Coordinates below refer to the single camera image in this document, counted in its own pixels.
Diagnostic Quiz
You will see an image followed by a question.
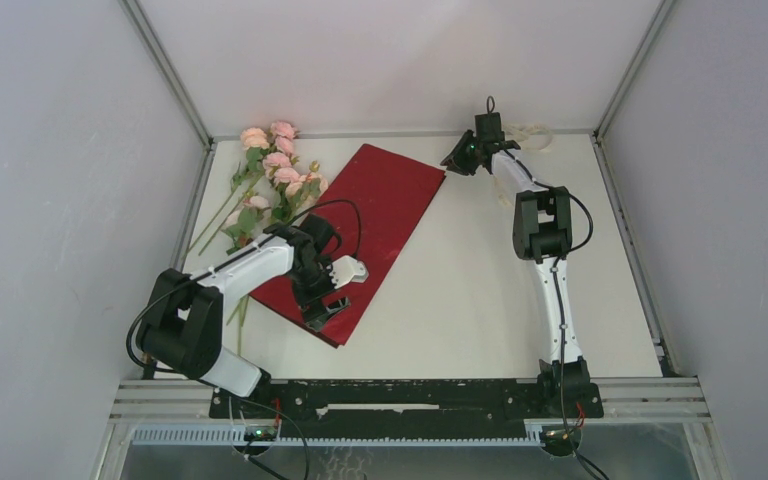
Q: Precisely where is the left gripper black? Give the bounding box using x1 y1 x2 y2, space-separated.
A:
289 254 349 330

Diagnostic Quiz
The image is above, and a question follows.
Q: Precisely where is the red wrapping paper sheet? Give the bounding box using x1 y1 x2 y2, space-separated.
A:
249 143 448 349

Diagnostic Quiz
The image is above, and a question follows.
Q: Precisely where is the pink fake flower stem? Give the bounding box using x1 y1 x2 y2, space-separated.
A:
220 194 271 255
192 120 297 255
224 160 331 356
186 127 272 254

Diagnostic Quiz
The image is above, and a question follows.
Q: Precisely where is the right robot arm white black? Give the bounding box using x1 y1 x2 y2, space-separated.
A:
441 96 594 417

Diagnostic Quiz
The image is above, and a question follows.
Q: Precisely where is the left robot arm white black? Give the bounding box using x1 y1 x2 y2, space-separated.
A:
125 208 369 417

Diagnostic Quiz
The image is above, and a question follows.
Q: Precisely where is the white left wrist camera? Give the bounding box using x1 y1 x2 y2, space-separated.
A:
330 255 369 290

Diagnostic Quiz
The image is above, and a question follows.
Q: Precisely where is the cream ribbon string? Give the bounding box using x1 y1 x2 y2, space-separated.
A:
489 123 556 207

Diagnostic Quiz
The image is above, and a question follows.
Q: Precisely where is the white cable duct strip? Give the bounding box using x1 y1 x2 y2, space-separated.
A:
132 425 545 447

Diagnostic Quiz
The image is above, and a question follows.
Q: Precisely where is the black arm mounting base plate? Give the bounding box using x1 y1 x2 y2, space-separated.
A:
208 378 604 441

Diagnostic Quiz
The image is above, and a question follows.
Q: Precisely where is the aluminium frame front rail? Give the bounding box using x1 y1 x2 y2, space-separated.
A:
110 377 713 424

